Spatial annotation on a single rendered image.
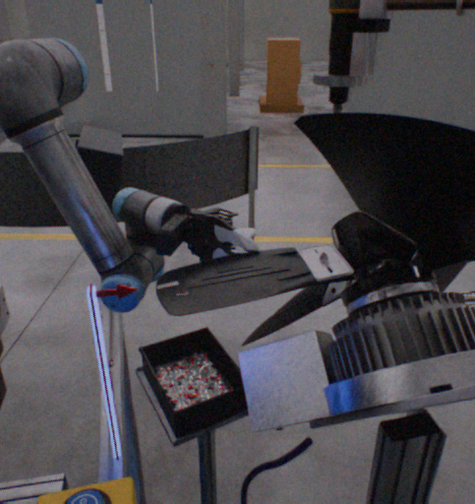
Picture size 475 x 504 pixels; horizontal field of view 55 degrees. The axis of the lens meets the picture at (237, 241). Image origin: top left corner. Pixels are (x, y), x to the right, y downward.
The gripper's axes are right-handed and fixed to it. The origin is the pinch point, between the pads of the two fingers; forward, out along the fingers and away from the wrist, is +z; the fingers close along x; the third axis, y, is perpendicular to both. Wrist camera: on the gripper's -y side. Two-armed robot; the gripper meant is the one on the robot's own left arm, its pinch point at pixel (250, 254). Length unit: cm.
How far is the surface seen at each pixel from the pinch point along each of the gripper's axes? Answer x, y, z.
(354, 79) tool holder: -28.4, -1.1, 14.2
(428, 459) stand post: 31.5, 13.0, 31.8
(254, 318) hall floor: 105, 132, -88
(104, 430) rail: 34.1, -18.7, -15.4
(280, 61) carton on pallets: -40, 661, -444
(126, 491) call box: 14.4, -34.3, 11.0
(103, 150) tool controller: -7, 11, -55
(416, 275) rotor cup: -2.9, 6.5, 24.7
